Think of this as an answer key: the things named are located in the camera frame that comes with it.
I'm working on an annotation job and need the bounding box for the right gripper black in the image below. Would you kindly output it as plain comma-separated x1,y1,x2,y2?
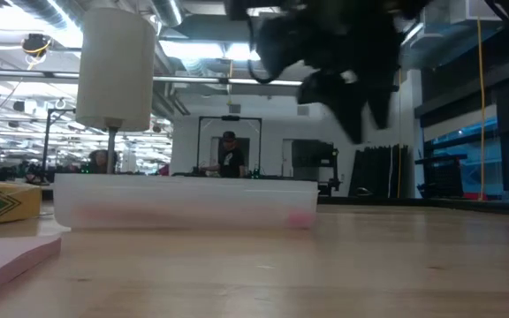
254,0,414,145

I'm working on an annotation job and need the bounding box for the translucent plastic storage bin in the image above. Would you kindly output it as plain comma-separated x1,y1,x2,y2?
52,172,320,231

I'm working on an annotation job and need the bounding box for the pale pink sticky note pad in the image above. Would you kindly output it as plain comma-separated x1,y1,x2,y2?
0,236,63,302

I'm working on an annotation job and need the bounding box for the black curtain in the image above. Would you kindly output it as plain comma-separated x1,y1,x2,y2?
349,143,410,199

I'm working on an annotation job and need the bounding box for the black equipment cart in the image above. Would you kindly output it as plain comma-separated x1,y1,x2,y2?
292,139,340,195

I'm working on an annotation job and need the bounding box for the black shelf rack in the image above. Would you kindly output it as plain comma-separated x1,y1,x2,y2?
414,153,468,199

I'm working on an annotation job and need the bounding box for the person with cap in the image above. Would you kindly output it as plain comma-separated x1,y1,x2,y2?
200,131,247,178

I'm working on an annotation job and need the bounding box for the long ceiling light strip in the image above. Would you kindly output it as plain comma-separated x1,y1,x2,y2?
152,75,304,87

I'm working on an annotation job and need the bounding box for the grey metal pole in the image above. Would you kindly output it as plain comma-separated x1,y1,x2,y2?
105,117,118,175

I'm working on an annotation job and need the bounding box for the black tripod stand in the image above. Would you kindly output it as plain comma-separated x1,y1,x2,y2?
41,107,77,178

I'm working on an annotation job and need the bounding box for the black ceiling lamp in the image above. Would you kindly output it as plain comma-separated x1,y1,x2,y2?
21,33,52,58

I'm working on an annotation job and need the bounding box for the yellow green crayon box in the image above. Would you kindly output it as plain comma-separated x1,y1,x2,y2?
0,180,43,227

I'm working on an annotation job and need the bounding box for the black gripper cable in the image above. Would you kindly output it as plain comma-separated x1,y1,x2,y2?
247,17,283,86

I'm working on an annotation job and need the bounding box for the black metal frame rig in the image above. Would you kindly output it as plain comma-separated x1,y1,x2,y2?
197,115,263,178

